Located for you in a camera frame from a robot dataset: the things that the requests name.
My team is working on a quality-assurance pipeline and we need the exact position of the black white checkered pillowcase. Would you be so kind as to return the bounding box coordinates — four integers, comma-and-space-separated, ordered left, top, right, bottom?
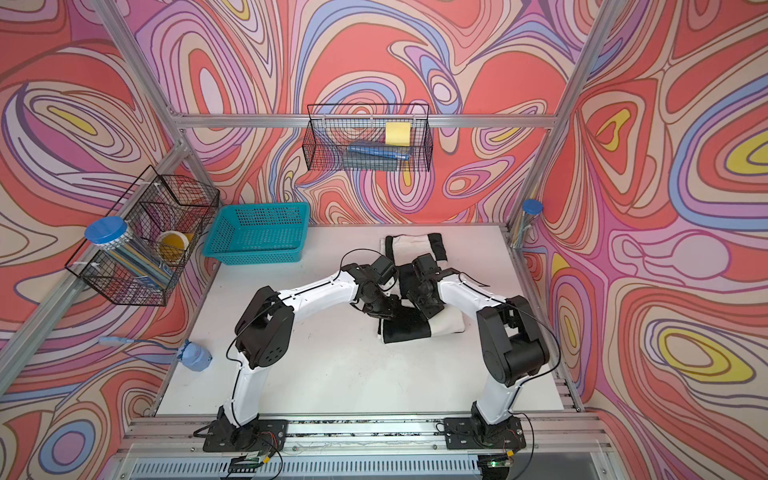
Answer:
378, 233, 465, 344

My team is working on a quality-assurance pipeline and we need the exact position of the green circuit board right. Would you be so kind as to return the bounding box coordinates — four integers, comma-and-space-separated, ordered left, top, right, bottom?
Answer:
478, 454, 514, 469

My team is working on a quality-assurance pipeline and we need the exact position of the small blue capped tube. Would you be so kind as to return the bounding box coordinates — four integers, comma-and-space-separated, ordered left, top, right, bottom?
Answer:
512, 199, 543, 248

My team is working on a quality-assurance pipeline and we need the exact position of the green circuit board left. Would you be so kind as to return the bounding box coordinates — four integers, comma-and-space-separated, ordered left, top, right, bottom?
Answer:
226, 456, 271, 475

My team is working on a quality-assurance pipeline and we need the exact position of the blue pen in wire basket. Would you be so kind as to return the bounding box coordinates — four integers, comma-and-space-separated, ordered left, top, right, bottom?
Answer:
347, 144, 411, 161

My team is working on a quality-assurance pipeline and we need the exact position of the yellow tape roll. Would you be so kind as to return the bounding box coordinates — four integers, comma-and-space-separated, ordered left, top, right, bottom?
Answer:
156, 230, 190, 265

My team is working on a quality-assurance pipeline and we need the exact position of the black wire basket on back wall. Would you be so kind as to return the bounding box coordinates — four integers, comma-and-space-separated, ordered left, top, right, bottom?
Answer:
302, 102, 433, 173

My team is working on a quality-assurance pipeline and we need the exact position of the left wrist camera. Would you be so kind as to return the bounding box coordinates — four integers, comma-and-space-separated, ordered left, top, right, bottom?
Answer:
370, 255, 397, 285

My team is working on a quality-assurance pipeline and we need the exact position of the yellow sticky note pad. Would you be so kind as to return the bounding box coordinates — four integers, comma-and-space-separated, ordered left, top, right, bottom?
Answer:
385, 121, 412, 147

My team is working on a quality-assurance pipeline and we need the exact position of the green circuit board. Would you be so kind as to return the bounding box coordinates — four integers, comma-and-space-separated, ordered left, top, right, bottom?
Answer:
478, 454, 514, 469
226, 456, 271, 475

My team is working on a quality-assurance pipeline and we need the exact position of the teal plastic basket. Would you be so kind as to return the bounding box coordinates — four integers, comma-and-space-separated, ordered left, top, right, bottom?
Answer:
203, 202, 310, 265

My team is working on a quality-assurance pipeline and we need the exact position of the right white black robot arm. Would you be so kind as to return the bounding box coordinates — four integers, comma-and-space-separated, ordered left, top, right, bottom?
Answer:
398, 262, 550, 430

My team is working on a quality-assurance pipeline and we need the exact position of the blue cable connector on wall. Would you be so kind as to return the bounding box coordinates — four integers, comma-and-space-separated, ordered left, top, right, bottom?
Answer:
98, 336, 133, 346

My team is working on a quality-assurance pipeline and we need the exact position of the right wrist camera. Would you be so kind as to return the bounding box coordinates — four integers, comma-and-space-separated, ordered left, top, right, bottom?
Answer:
411, 254, 441, 280

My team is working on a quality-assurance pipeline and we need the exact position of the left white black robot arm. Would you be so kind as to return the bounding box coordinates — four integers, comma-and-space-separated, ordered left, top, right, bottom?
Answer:
222, 258, 400, 429

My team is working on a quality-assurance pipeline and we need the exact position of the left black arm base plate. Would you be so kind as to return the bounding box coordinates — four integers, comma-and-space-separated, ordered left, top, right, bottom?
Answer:
193, 417, 289, 453

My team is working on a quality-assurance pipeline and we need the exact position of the black wire basket on left rail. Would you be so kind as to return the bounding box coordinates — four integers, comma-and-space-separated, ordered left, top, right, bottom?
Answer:
66, 166, 220, 306

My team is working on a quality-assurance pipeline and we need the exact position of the aluminium front rail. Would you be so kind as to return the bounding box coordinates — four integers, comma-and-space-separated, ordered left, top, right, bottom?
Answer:
102, 411, 628, 479

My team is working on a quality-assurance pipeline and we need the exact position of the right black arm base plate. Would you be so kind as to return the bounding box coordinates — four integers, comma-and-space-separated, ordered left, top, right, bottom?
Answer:
438, 416, 527, 453

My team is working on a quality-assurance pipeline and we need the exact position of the clear jar with blue lid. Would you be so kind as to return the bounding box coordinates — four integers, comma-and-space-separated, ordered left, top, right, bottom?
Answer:
83, 216, 173, 292

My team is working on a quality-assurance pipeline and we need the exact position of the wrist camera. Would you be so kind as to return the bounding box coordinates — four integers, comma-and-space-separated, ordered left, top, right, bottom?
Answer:
411, 254, 441, 280
370, 255, 397, 285

